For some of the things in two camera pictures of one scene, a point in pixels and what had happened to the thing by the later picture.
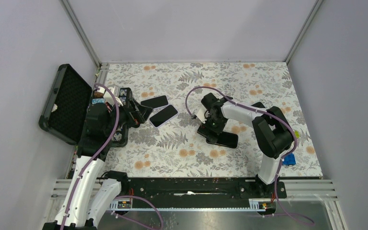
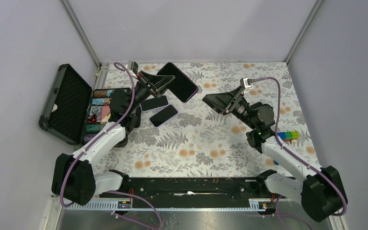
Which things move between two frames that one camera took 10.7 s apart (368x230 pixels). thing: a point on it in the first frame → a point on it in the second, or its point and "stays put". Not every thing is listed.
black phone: x=227 y=139 → x=184 y=88
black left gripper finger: x=132 y=122 → x=161 y=90
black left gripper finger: x=140 y=113 → x=158 y=81
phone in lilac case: x=163 y=116 stays put
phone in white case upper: x=156 y=102 stays put
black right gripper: x=204 y=129 → x=220 y=101
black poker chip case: x=67 y=102 stays put
